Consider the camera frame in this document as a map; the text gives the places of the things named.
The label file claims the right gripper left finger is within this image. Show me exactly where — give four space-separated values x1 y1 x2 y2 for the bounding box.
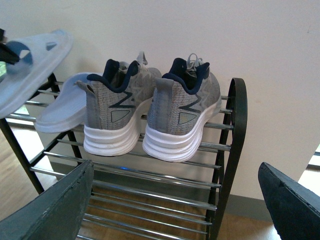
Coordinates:
0 160 94 240

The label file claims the black metal shoe rack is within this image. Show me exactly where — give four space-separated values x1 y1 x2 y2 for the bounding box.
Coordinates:
0 72 249 240

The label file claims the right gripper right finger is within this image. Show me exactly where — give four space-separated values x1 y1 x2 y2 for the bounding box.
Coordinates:
258 162 320 240

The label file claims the grey sneaker with navy lining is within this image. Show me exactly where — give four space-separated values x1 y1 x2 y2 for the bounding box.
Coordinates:
76 51 161 157

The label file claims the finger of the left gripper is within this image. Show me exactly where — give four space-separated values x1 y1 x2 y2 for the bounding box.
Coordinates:
0 29 20 65

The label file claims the light blue slipper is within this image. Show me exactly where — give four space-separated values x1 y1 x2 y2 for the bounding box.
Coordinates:
0 29 74 119
35 72 91 133

